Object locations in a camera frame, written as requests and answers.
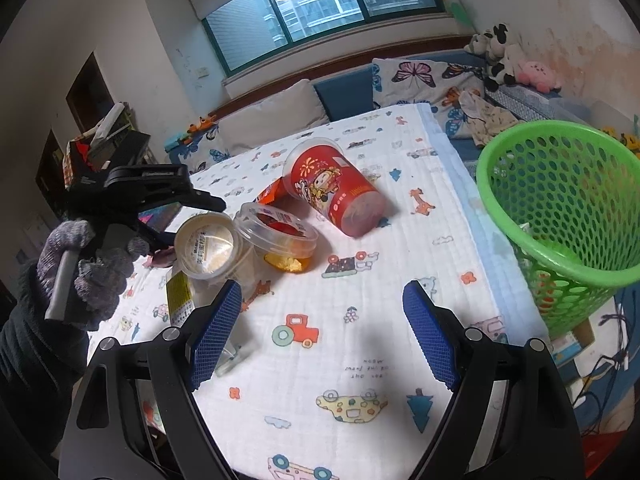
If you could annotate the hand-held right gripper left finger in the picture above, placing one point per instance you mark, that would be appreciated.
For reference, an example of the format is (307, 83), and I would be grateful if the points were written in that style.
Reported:
(215, 335)

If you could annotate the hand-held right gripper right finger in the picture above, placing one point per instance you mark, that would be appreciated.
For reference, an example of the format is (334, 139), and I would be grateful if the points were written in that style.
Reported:
(430, 335)

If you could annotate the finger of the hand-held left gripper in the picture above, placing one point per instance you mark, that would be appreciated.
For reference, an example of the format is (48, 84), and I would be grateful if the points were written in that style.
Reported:
(205, 201)
(157, 239)

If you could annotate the clear lidded round container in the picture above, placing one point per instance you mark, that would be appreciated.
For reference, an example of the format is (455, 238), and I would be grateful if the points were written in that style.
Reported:
(205, 245)

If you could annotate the orange snack packet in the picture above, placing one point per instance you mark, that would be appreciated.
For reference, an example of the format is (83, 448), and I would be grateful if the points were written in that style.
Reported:
(272, 192)

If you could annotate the red printed cup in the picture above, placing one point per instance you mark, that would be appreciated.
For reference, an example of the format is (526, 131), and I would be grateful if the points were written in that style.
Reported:
(340, 195)

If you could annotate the green mesh basket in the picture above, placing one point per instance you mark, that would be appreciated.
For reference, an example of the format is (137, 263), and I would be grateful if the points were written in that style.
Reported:
(492, 200)

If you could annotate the person's left forearm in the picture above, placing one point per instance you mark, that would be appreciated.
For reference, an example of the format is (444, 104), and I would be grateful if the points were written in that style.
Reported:
(35, 360)

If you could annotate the person's left hand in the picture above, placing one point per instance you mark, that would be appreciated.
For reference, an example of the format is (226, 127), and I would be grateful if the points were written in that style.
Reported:
(95, 285)

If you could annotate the clear plastic piece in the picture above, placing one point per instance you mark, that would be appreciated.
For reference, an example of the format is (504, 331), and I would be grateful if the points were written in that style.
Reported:
(232, 357)

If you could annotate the small butterfly pillow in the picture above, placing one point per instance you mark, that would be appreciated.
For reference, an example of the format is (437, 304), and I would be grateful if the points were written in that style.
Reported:
(210, 157)

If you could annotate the yellow label packet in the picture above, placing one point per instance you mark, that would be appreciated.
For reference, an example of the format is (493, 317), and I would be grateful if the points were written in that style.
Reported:
(179, 300)

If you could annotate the teal toy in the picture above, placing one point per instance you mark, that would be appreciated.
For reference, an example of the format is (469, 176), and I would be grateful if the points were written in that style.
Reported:
(175, 141)

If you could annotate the orange tiger toy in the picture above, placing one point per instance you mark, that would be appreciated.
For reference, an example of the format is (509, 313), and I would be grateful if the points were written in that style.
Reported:
(200, 125)

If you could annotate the printed blanket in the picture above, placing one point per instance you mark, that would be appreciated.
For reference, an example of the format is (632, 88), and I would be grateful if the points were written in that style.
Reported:
(350, 360)

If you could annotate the clear container with orange residue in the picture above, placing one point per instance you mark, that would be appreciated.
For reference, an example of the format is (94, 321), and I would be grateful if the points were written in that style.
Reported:
(280, 240)

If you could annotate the beige pillow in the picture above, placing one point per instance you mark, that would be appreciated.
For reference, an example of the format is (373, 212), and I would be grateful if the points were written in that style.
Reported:
(280, 110)

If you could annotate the cardboard box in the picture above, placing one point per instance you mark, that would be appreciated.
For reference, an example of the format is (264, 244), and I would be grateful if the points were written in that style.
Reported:
(575, 342)

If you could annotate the blue headboard cushion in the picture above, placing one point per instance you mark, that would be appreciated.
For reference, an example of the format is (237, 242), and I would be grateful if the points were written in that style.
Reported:
(345, 92)

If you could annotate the white printed garment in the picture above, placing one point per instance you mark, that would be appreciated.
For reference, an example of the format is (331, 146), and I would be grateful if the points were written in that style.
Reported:
(487, 117)

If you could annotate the window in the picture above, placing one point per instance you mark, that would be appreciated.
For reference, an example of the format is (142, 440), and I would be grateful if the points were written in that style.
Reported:
(320, 5)

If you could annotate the large butterfly pillow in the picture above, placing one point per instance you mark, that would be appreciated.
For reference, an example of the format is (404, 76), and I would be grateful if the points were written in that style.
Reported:
(420, 80)

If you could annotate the blue patterned folded cloth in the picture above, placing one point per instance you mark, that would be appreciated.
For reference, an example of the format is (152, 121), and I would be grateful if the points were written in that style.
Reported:
(530, 100)

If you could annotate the clear storage box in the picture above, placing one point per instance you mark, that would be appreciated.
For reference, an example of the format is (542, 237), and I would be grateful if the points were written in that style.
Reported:
(590, 115)

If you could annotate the cow plush toy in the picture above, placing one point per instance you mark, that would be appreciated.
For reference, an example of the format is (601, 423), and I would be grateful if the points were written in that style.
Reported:
(492, 40)
(502, 72)

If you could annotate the yellow toy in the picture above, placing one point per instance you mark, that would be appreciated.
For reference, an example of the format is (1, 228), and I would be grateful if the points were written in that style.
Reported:
(631, 144)

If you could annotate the pink plush toy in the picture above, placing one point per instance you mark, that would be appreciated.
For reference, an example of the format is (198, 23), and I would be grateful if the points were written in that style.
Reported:
(537, 75)

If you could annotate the wall socket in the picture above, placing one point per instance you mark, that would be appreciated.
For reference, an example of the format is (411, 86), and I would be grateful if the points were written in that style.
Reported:
(203, 72)

